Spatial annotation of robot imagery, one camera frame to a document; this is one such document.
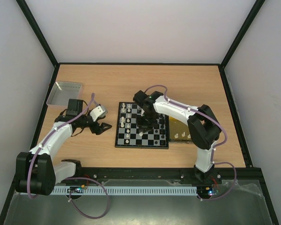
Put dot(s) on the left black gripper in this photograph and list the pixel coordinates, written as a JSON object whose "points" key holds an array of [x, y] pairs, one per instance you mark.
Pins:
{"points": [[99, 130]]}

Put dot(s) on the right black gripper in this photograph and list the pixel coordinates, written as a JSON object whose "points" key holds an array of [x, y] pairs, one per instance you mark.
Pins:
{"points": [[145, 126]]}

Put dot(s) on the black magnetic chess board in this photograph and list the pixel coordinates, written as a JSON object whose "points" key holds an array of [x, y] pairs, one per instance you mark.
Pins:
{"points": [[155, 139]]}

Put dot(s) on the gold metal tin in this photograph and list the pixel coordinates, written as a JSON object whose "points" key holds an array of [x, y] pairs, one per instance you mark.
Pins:
{"points": [[178, 132]]}

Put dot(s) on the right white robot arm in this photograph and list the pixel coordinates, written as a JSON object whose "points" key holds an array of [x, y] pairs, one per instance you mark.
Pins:
{"points": [[203, 126]]}

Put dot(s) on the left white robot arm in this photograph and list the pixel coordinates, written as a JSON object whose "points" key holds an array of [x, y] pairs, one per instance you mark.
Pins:
{"points": [[35, 173]]}

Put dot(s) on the silver metal tray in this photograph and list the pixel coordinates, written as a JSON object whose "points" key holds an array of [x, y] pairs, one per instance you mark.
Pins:
{"points": [[62, 91]]}

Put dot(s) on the black frame enclosure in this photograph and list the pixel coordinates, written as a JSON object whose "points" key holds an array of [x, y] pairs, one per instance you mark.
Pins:
{"points": [[231, 102]]}

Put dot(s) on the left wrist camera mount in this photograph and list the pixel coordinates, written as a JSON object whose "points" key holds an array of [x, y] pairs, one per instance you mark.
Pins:
{"points": [[98, 112]]}

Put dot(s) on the white slotted cable duct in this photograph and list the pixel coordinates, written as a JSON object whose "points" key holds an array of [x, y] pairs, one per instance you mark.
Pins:
{"points": [[133, 191]]}

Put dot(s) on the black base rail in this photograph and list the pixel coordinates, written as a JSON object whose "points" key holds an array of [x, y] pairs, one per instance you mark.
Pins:
{"points": [[181, 175]]}

